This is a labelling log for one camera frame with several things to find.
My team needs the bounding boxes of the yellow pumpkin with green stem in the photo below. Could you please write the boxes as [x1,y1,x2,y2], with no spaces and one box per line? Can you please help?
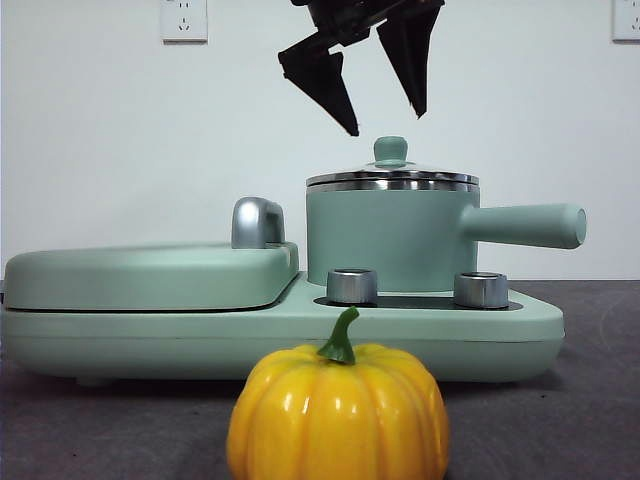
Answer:
[227,306,451,480]

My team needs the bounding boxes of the white wall socket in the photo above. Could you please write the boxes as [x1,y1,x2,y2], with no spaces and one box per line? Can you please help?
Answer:
[160,0,209,45]
[612,0,640,44]

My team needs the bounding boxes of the silver griddle cover handle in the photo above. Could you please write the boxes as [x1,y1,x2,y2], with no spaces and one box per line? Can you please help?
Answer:
[231,197,289,250]

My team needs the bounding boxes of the mint green breakfast machine base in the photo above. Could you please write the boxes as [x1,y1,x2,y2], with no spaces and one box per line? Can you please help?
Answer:
[0,288,566,389]

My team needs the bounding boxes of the glass lid with green knob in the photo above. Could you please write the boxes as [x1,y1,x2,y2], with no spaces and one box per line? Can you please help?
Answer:
[305,136,481,187]

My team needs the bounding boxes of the mint green handled steamer pot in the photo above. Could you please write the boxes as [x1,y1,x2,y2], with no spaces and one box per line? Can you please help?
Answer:
[305,180,589,296]

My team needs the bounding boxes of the silver control knob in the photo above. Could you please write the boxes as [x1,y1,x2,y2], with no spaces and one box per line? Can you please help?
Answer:
[453,272,510,308]
[326,268,380,305]

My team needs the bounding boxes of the mint green griddle cover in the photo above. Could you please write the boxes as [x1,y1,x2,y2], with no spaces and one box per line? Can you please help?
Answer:
[3,241,301,314]

